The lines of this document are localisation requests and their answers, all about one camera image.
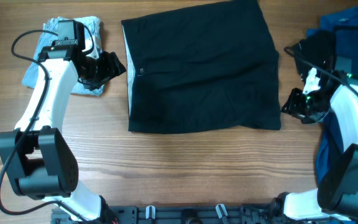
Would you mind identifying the black shorts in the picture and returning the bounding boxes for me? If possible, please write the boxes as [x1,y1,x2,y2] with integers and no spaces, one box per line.
[122,1,281,134]

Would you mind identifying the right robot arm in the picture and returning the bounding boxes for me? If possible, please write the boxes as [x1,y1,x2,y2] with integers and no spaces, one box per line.
[280,56,358,223]

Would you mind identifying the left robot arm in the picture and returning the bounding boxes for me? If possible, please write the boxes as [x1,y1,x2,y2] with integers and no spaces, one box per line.
[0,20,126,223]

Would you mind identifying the folded light blue jeans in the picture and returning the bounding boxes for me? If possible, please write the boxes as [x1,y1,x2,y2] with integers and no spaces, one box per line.
[21,16,107,97]

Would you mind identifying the blue garment pile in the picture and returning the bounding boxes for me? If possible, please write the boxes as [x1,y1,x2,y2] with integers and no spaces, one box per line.
[306,7,358,182]

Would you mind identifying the left black cable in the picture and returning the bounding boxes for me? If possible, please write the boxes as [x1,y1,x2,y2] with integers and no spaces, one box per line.
[0,29,94,224]

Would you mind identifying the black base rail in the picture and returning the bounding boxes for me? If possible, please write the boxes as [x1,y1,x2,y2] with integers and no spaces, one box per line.
[50,203,328,224]

